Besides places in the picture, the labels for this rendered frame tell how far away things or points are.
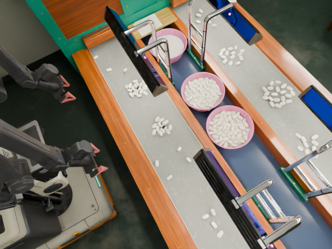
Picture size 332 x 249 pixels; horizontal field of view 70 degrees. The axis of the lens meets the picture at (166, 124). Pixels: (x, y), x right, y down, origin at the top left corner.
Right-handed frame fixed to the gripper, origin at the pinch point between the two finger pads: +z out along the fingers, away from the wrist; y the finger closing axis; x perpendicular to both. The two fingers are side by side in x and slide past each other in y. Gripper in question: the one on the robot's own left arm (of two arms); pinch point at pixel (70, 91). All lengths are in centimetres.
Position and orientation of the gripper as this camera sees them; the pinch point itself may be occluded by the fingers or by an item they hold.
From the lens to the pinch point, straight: 137.5
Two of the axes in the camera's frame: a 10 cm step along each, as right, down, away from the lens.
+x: -7.4, 6.0, 3.1
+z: 4.7, 1.3, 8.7
